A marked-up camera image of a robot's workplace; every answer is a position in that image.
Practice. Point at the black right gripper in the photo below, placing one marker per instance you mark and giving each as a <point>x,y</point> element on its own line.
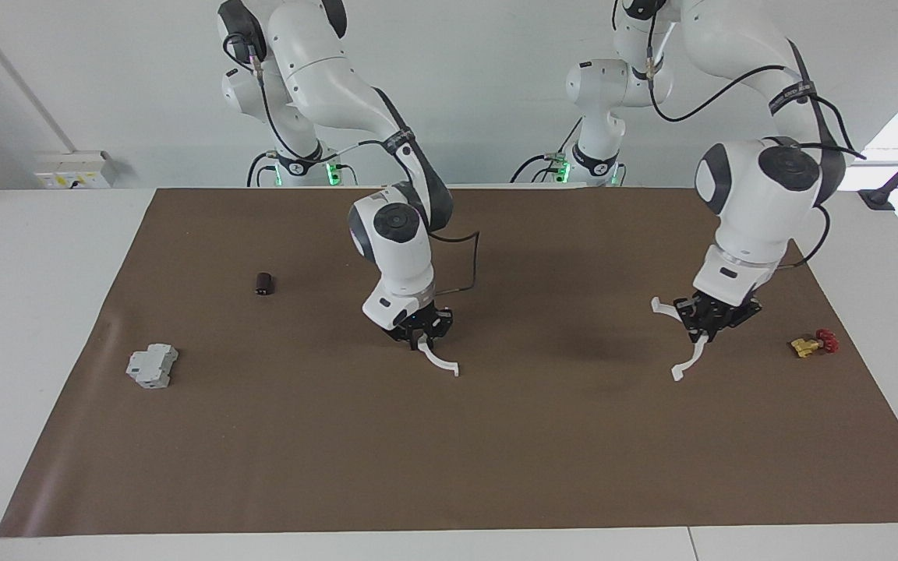
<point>429,321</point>

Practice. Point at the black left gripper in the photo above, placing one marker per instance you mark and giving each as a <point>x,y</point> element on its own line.
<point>726,312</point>

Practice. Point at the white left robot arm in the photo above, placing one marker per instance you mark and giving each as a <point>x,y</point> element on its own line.
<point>761,187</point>

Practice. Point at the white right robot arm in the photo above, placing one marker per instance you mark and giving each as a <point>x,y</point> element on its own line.
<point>316,70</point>

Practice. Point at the brown table mat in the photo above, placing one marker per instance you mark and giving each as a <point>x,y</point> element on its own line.
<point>496,452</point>

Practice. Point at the dark brown short cylinder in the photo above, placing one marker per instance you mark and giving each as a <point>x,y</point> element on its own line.
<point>264,284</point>

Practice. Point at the grey circuit breaker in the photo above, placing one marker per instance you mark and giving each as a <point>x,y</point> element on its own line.
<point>153,368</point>

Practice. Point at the white wall socket box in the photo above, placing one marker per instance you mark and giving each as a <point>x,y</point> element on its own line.
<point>75,170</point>

